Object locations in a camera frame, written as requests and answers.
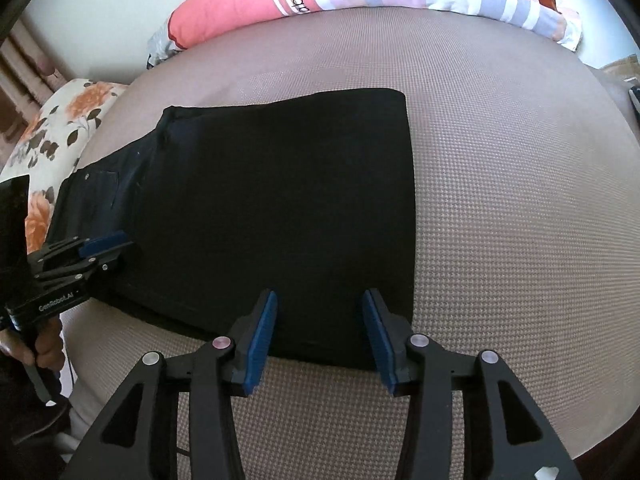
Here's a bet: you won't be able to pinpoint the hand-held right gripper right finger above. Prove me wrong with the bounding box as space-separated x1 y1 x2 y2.
361 288 583 480

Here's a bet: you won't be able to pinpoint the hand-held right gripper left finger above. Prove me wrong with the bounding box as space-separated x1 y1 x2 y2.
65 289 279 480

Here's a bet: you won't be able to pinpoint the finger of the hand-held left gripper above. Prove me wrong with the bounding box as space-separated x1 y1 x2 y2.
27 230 132 263
31 252 126 283

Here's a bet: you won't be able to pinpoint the black pants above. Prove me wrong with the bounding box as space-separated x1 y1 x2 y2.
45 88 419 370

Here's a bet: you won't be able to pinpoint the person's left hand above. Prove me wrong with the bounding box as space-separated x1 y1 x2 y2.
0 317 64 371

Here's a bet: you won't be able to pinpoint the floral pillow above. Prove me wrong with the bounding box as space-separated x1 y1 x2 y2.
0 78 129 254

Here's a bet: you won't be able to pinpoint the beige curtain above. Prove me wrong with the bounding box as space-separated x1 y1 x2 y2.
0 17 67 147

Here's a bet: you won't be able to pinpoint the tan cloth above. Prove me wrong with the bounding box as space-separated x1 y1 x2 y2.
599 54 640 88

